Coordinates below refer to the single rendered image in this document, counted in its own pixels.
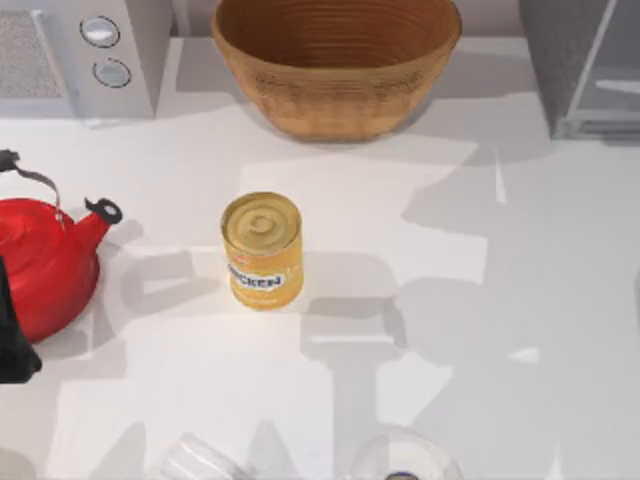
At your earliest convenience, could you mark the pale microwave oven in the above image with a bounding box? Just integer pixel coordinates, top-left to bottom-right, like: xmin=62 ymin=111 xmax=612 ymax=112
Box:
xmin=0 ymin=0 xmax=176 ymax=120

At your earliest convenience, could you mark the clear glass bottle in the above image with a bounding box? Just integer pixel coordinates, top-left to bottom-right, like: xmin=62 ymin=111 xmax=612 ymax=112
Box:
xmin=351 ymin=427 xmax=465 ymax=480

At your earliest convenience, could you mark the yellow can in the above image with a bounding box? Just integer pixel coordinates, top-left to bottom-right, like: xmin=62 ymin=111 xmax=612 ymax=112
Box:
xmin=220 ymin=192 xmax=305 ymax=311

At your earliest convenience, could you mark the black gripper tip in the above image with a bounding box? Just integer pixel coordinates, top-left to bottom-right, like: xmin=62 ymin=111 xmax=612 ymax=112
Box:
xmin=0 ymin=255 xmax=43 ymax=385

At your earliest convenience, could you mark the round microwave knob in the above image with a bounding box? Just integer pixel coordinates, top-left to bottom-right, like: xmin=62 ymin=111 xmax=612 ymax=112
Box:
xmin=79 ymin=15 xmax=122 ymax=49
xmin=92 ymin=57 xmax=133 ymax=89

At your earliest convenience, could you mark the brown woven basket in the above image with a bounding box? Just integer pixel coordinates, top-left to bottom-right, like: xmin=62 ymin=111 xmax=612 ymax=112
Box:
xmin=210 ymin=0 xmax=463 ymax=143

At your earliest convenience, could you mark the red kettle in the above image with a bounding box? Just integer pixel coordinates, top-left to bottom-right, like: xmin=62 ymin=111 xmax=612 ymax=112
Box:
xmin=0 ymin=148 xmax=124 ymax=344

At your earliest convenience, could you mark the clear glass cup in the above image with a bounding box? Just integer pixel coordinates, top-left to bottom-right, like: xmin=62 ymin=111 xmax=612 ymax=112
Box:
xmin=158 ymin=432 xmax=251 ymax=480

